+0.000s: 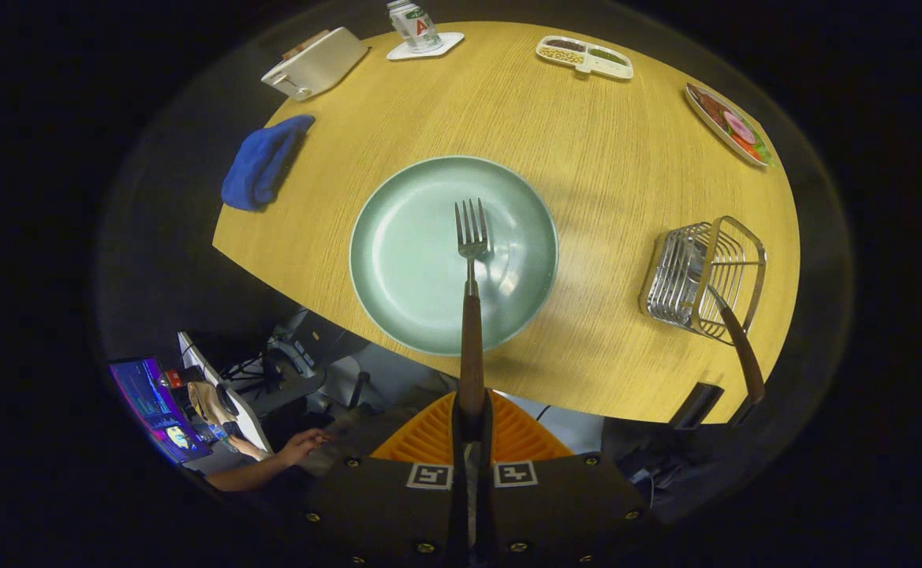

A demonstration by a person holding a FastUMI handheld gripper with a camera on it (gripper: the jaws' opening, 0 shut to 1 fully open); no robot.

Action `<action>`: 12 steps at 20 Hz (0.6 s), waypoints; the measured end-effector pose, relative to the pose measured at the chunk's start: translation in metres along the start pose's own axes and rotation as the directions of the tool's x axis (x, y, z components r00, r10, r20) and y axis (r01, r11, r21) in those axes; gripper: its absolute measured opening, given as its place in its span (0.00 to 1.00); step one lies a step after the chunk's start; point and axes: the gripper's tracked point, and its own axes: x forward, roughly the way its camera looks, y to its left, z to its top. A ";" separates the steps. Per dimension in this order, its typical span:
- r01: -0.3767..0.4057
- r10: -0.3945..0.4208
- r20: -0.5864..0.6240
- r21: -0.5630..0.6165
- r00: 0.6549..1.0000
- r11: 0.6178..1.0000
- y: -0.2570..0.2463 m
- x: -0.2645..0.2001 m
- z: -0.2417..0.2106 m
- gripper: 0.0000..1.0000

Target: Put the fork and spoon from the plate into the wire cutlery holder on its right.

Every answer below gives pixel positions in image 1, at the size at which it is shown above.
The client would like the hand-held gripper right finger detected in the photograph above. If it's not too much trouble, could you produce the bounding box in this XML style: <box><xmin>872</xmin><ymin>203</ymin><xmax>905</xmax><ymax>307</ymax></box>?
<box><xmin>473</xmin><ymin>390</ymin><xmax>657</xmax><ymax>568</ymax></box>

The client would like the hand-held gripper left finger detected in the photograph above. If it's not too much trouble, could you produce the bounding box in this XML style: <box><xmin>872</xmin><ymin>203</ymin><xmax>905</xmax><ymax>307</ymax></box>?
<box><xmin>303</xmin><ymin>390</ymin><xmax>473</xmax><ymax>568</ymax></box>

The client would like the fork with wooden handle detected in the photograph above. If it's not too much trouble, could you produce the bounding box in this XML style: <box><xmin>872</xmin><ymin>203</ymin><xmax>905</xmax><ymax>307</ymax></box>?
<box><xmin>454</xmin><ymin>198</ymin><xmax>491</xmax><ymax>419</ymax></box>

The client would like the spoon with wooden handle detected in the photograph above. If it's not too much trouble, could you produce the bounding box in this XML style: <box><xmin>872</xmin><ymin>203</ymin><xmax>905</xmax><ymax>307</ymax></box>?
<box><xmin>705</xmin><ymin>284</ymin><xmax>766</xmax><ymax>405</ymax></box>

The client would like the grey power strip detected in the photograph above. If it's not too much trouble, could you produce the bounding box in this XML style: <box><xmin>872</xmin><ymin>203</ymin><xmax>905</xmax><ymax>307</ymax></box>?
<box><xmin>267</xmin><ymin>335</ymin><xmax>321</xmax><ymax>381</ymax></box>

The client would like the light green round plate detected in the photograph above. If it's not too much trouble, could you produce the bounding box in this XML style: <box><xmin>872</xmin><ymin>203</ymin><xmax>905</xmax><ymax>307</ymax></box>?
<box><xmin>349</xmin><ymin>155</ymin><xmax>560</xmax><ymax>357</ymax></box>

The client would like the blue folded cloth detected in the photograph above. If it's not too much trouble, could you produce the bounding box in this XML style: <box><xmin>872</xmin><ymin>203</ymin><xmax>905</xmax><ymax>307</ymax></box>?
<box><xmin>221</xmin><ymin>114</ymin><xmax>316</xmax><ymax>212</ymax></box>

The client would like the white plate of food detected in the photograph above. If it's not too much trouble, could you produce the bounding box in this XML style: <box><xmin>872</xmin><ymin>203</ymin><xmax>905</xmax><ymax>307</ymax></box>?
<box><xmin>684</xmin><ymin>83</ymin><xmax>777</xmax><ymax>168</ymax></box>

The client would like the pink onion slice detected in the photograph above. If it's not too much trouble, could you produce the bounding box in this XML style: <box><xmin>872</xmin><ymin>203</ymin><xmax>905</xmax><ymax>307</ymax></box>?
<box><xmin>724</xmin><ymin>110</ymin><xmax>757</xmax><ymax>145</ymax></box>

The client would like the brown meat slice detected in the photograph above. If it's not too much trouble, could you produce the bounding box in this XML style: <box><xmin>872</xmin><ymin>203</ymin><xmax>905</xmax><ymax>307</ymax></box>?
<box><xmin>697</xmin><ymin>91</ymin><xmax>733</xmax><ymax>131</ymax></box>

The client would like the white toaster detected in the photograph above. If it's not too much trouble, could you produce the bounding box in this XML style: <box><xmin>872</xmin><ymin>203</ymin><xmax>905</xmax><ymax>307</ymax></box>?
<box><xmin>261</xmin><ymin>27</ymin><xmax>370</xmax><ymax>102</ymax></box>

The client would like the white divided dish with beans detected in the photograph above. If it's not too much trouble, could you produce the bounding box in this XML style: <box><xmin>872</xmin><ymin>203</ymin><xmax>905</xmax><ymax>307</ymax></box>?
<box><xmin>536</xmin><ymin>35</ymin><xmax>635</xmax><ymax>81</ymax></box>

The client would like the white square coaster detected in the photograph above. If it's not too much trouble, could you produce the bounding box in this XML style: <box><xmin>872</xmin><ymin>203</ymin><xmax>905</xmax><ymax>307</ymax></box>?
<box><xmin>386</xmin><ymin>32</ymin><xmax>465</xmax><ymax>62</ymax></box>

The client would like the brown toast slice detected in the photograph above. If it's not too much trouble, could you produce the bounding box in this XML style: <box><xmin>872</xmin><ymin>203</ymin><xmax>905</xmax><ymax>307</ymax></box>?
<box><xmin>283</xmin><ymin>30</ymin><xmax>331</xmax><ymax>60</ymax></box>

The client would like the small white drink bottle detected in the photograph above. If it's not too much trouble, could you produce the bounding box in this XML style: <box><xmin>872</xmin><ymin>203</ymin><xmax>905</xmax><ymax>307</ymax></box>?
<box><xmin>386</xmin><ymin>0</ymin><xmax>443</xmax><ymax>54</ymax></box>

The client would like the metal wire basket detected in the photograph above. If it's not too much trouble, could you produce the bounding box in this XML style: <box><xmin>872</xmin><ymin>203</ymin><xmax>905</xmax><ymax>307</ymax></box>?
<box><xmin>639</xmin><ymin>215</ymin><xmax>767</xmax><ymax>346</ymax></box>

